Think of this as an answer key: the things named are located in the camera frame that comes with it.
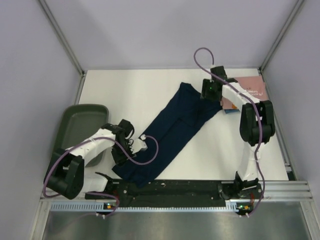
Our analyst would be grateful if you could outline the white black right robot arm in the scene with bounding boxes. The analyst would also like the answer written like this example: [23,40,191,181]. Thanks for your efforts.
[201,65,276,199]

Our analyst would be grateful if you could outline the left aluminium frame post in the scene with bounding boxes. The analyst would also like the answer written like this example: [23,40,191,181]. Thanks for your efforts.
[36,0,85,77]

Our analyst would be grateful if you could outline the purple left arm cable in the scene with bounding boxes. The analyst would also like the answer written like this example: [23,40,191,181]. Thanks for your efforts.
[42,134,160,218]

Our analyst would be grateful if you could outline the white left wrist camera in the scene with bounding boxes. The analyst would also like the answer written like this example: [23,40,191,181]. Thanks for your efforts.
[130,134,148,154]

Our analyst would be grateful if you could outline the light blue slotted cable duct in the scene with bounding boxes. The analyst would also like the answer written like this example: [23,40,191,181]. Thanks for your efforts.
[50,201,244,213]

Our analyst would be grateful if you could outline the aluminium frame post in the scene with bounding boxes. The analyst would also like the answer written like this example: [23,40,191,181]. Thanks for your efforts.
[36,0,85,77]
[258,0,306,75]

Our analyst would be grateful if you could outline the navy blue t-shirt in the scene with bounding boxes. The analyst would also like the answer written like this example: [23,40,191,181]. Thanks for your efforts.
[112,82,222,188]

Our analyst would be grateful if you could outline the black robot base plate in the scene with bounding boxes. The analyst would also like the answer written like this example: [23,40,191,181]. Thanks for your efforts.
[84,177,266,207]

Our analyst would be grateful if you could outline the dark green plastic bin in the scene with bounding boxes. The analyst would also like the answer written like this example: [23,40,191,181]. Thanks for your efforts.
[50,103,110,167]

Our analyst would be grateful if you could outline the aluminium front frame rail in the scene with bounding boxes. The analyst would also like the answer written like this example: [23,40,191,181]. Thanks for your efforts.
[39,181,313,202]

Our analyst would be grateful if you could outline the right aluminium frame post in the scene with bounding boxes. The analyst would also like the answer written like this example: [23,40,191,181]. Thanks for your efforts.
[258,0,306,75]

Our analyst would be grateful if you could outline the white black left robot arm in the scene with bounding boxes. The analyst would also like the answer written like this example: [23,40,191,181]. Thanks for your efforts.
[42,119,134,200]

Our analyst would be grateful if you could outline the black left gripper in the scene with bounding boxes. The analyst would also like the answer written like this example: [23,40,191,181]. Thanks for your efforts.
[111,140,136,167]

